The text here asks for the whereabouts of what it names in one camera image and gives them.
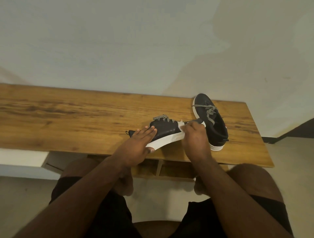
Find person's right hand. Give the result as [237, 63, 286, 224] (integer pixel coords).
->
[181, 121, 217, 165]

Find person's left hand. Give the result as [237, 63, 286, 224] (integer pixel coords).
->
[111, 126, 158, 170]

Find white wipe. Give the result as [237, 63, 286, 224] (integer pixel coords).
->
[177, 119, 207, 135]

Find black sneaker white sole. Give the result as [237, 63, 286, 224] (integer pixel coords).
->
[126, 114, 207, 149]
[192, 93, 229, 152]

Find person's right forearm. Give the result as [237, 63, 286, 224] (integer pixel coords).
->
[194, 158, 293, 238]

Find person's left forearm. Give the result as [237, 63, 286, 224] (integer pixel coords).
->
[13, 156, 126, 238]

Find wooden under-table shelf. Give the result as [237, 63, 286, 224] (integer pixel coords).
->
[87, 154, 229, 182]

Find person's left leg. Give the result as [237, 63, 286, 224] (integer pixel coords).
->
[60, 158, 134, 197]

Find person's leg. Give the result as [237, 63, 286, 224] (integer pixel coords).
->
[193, 163, 285, 203]
[60, 158, 134, 197]

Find black shorts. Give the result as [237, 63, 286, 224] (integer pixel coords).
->
[49, 176, 294, 238]

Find person's right leg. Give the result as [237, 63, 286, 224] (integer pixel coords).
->
[193, 163, 285, 203]

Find dark skirting board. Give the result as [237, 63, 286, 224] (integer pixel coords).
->
[261, 122, 314, 145]

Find white cabinet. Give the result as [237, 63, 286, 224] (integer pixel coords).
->
[0, 148, 89, 181]

